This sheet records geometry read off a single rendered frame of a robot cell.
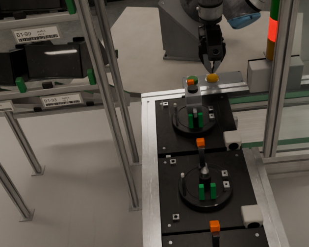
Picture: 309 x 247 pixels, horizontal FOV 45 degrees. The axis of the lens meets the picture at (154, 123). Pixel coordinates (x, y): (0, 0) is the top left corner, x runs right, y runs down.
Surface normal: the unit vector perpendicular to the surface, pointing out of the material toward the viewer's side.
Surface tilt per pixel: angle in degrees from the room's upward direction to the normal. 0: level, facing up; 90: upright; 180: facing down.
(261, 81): 90
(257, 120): 0
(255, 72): 90
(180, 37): 90
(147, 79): 0
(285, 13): 90
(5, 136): 0
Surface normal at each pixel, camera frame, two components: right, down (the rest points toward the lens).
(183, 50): -0.29, 0.68
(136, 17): -0.12, -0.72
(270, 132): 0.03, 0.69
